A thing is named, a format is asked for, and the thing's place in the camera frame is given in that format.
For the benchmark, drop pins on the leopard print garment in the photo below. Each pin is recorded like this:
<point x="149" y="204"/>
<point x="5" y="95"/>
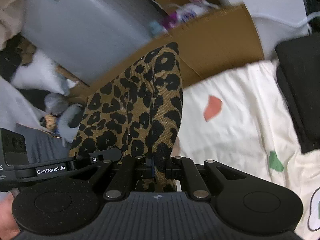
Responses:
<point x="138" y="112"/>

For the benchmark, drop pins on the white cartoon bed sheet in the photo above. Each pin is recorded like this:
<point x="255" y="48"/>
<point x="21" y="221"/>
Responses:
<point x="240" y="118"/>

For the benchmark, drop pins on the grey plastic wrapped bundle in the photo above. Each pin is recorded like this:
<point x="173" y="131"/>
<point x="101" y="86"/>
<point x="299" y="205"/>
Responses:
<point x="89" y="37"/>

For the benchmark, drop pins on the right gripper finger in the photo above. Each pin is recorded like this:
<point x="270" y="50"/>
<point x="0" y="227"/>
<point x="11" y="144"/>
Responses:
<point x="149" y="168"/>

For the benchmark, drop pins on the light blue plush pillow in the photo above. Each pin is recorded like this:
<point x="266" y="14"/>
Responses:
<point x="64" y="123"/>

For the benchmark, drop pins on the person's left hand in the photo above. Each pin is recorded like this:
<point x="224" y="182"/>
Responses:
<point x="8" y="226"/>

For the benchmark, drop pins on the grey blue blanket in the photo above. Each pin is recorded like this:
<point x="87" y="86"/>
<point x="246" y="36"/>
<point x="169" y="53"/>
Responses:
<point x="43" y="146"/>

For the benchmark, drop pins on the black bag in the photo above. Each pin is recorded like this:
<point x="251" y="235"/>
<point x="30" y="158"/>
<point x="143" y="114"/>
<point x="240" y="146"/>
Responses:
<point x="298" y="79"/>

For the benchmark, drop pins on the small doll figure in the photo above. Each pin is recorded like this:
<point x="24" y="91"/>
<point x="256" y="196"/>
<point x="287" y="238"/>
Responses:
<point x="50" y="123"/>

